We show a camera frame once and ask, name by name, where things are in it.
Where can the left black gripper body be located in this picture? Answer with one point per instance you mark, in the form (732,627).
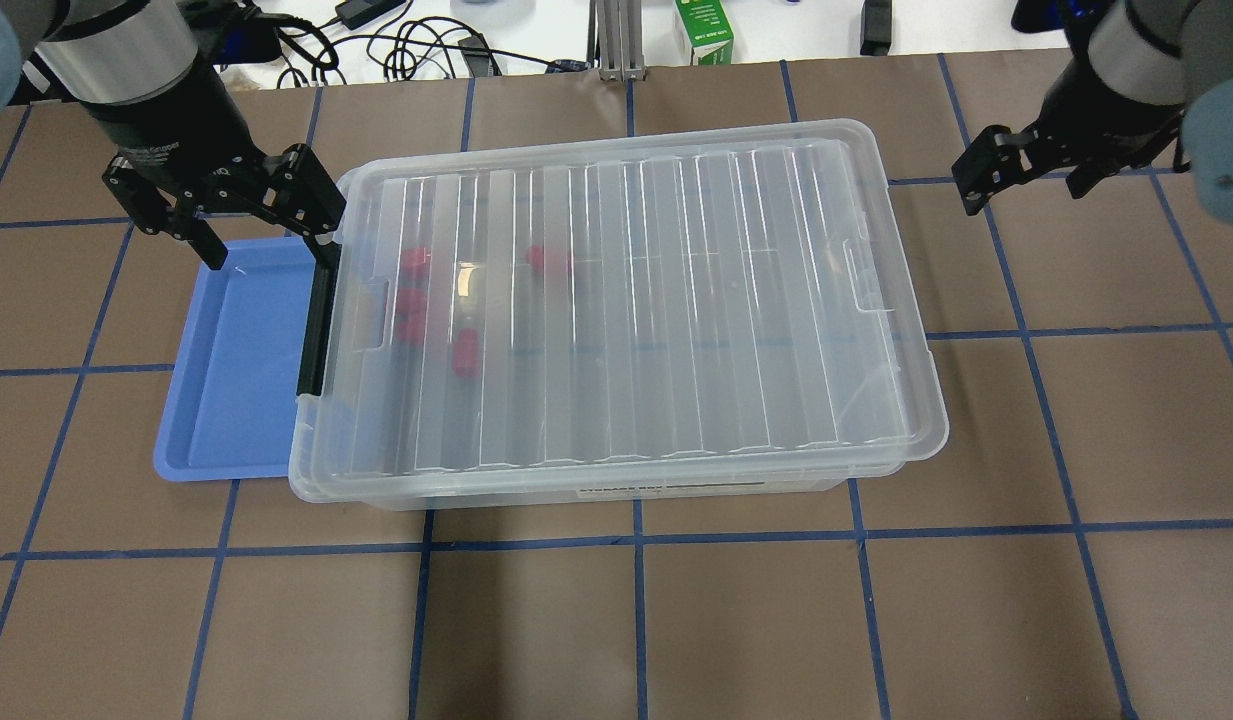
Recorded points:
(172,128)

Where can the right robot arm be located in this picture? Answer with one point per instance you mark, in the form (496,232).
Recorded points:
(1205,140)

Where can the clear plastic box lid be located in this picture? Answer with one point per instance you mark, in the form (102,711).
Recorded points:
(733,289)

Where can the aluminium frame post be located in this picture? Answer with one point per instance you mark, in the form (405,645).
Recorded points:
(615,40)

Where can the black power adapter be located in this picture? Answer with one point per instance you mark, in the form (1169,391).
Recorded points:
(354,14)

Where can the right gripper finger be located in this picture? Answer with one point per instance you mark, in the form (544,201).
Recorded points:
(996,159)

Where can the black box latch handle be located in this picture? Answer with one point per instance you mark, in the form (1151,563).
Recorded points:
(317,334)

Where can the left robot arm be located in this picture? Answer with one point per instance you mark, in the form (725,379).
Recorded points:
(52,31)

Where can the red block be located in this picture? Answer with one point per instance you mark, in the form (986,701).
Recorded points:
(414,264)
(411,306)
(466,353)
(549,263)

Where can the clear plastic storage box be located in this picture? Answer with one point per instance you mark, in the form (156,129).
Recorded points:
(760,471)

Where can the blue plastic tray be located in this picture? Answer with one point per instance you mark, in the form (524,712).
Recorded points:
(232,401)

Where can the green white carton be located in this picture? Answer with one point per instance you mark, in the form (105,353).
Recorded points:
(706,31)

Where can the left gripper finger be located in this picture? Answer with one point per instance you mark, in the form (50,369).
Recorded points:
(306,200)
(152,213)

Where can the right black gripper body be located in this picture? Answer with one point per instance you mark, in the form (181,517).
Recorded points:
(1104,122)

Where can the red block in box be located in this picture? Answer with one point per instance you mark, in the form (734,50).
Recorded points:
(414,264)
(549,263)
(411,306)

